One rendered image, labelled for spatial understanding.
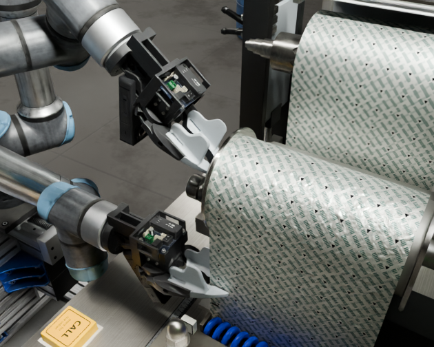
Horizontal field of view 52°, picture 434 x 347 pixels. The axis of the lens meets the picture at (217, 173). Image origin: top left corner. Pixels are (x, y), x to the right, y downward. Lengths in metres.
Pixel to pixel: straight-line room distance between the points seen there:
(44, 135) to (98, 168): 1.57
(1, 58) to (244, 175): 0.38
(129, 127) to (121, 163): 2.16
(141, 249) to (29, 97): 0.65
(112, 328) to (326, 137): 0.51
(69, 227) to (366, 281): 0.47
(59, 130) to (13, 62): 0.57
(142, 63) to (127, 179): 2.10
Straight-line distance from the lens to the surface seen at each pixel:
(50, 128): 1.26
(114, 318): 0.91
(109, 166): 2.82
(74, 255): 0.84
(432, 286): 1.03
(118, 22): 0.63
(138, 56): 0.61
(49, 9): 0.69
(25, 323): 1.85
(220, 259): 0.63
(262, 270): 0.60
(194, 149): 0.62
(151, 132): 0.62
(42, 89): 1.21
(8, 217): 1.31
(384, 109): 0.68
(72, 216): 0.76
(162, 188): 2.59
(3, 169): 0.88
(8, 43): 0.72
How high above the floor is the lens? 1.63
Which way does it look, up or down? 37 degrees down
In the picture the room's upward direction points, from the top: straight up
